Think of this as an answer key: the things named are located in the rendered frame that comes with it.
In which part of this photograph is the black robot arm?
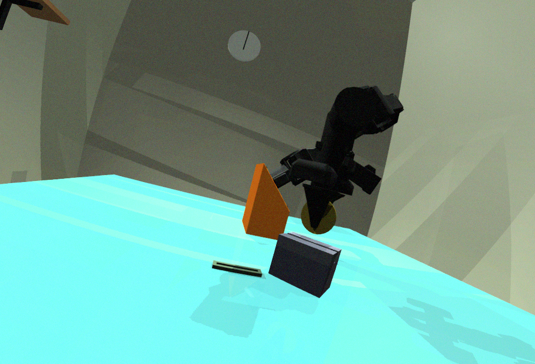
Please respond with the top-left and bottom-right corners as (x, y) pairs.
(269, 85), (404, 195)

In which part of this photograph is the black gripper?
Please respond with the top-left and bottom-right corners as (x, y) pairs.
(289, 136), (354, 229)

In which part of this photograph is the gold coin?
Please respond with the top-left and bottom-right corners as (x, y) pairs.
(301, 202), (337, 235)

